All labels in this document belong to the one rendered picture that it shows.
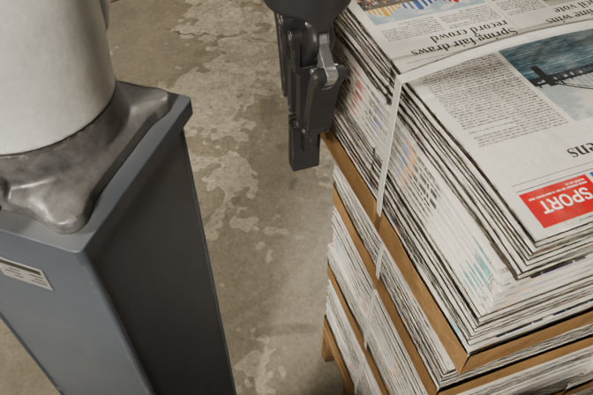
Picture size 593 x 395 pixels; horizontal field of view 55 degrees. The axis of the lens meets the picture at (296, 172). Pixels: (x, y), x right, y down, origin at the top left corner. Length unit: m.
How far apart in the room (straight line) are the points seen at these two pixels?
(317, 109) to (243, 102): 1.64
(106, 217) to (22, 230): 0.07
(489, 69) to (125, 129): 0.34
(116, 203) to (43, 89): 0.12
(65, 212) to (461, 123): 0.33
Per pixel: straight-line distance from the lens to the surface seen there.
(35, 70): 0.45
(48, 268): 0.58
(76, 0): 0.46
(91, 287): 0.57
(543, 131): 0.50
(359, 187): 0.69
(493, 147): 0.47
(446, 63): 0.54
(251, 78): 2.25
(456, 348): 0.59
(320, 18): 0.46
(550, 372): 0.97
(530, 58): 0.58
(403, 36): 0.57
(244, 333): 1.55
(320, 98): 0.49
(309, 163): 0.61
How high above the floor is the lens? 1.38
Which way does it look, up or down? 47 degrees down
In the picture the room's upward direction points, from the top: straight up
